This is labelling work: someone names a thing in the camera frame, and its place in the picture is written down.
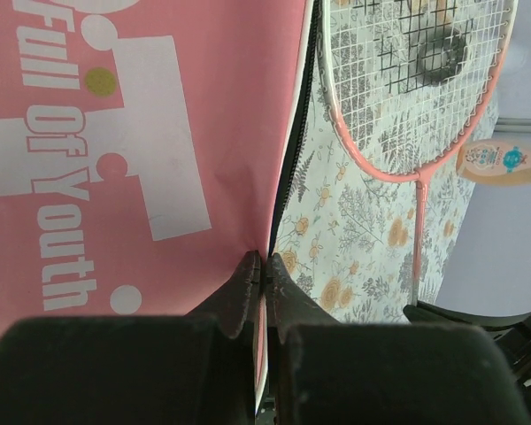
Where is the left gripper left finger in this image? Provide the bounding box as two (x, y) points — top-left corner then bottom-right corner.
(0, 251), (261, 424)

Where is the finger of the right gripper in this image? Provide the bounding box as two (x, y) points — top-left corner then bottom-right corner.
(404, 301), (531, 387)

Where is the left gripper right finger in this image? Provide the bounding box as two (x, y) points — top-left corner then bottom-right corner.
(265, 254), (531, 424)

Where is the pink racket cover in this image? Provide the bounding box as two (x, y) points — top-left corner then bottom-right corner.
(0, 1), (313, 336)

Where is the pink badminton racket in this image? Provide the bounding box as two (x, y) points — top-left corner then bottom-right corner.
(318, 0), (518, 304)

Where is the peach lotion bottle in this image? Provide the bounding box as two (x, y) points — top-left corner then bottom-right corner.
(456, 139), (531, 187)

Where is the floral tablecloth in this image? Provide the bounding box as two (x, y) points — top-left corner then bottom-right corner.
(269, 0), (504, 327)

